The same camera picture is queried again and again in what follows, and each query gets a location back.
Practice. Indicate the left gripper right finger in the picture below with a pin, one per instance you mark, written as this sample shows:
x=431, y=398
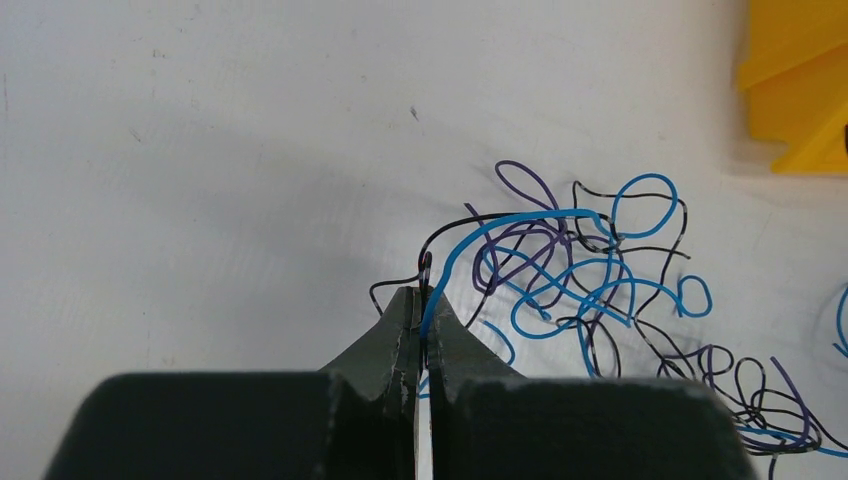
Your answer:
x=490, y=422

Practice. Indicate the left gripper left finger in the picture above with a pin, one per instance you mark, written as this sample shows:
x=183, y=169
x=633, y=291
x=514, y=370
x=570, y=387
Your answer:
x=354, y=418

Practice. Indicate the yellow plastic bin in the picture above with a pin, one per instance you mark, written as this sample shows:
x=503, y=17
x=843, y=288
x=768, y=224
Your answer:
x=795, y=81

